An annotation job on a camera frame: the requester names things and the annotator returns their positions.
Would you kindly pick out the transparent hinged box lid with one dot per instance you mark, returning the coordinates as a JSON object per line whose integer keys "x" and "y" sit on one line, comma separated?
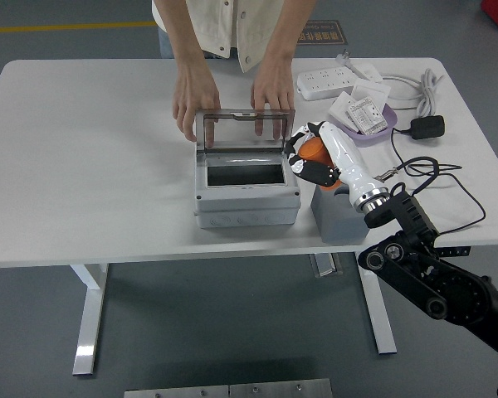
{"x": 200, "y": 128}

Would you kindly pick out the person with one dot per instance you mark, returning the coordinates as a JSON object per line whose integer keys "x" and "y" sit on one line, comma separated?
{"x": 224, "y": 25}

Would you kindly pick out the white socket panel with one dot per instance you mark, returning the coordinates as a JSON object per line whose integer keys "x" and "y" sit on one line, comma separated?
{"x": 340, "y": 108}

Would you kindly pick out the white square switch panel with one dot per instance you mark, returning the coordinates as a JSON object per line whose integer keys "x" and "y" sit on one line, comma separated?
{"x": 371, "y": 91}

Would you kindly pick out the white power strip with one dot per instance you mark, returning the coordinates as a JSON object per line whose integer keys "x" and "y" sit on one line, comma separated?
{"x": 323, "y": 83}

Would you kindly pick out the brown floor sign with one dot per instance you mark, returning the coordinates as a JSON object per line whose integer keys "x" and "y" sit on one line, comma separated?
{"x": 328, "y": 35}

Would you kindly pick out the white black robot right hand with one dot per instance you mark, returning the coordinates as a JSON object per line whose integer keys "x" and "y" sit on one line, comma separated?
{"x": 348, "y": 166}

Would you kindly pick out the person's left forearm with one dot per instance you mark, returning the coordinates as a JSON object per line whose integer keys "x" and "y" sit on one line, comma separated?
{"x": 288, "y": 33}

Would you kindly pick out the small white wall switch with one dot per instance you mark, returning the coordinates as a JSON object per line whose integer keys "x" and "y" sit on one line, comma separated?
{"x": 369, "y": 74}

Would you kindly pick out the person's right hand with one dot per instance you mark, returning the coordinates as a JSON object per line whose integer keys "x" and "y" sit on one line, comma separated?
{"x": 195, "y": 95}

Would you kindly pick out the white table leg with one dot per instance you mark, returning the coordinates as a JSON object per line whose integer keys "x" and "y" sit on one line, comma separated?
{"x": 89, "y": 323}
{"x": 379, "y": 323}

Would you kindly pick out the black power adapter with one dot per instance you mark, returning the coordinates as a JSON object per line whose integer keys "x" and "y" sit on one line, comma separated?
{"x": 427, "y": 126}

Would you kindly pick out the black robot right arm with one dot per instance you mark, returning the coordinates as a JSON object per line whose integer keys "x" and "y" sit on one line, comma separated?
{"x": 419, "y": 265}

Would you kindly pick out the black table control panel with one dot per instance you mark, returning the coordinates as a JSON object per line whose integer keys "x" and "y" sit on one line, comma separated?
{"x": 456, "y": 251}

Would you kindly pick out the grey block with round hole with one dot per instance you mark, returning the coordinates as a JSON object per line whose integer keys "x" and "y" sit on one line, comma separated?
{"x": 336, "y": 224}

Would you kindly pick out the person's left hand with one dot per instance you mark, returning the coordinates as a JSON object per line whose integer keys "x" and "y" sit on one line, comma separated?
{"x": 274, "y": 91}

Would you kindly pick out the purple plastic tray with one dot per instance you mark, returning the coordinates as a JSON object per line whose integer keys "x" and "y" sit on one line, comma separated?
{"x": 373, "y": 137}

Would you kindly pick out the yellow floor tape line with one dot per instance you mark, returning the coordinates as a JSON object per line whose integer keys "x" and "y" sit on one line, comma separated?
{"x": 66, "y": 27}

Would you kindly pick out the orange cylindrical battery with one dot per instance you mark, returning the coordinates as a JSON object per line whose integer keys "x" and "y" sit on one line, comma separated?
{"x": 315, "y": 151}

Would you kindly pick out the grey plastic junction box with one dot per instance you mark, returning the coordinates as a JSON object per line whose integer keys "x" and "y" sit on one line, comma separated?
{"x": 245, "y": 205}

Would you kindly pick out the person's right forearm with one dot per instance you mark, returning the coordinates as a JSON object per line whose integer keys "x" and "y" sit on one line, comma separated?
{"x": 182, "y": 33}

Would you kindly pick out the silver metal bar under table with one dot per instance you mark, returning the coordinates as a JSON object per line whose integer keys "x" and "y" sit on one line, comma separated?
{"x": 325, "y": 265}

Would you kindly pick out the grey metal base plate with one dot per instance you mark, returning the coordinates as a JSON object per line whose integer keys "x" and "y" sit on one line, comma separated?
{"x": 280, "y": 389}
{"x": 176, "y": 392}

